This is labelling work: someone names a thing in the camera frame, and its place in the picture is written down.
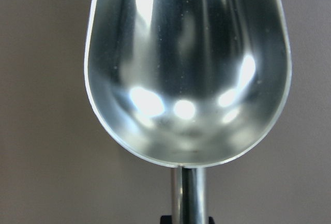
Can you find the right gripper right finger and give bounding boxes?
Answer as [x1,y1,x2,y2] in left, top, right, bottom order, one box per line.
[206,213,215,224]

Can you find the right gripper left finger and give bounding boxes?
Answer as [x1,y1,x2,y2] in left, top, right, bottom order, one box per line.
[160,213,172,224]

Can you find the metal ice scoop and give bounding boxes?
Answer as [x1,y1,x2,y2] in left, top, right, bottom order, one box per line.
[84,0,292,223]

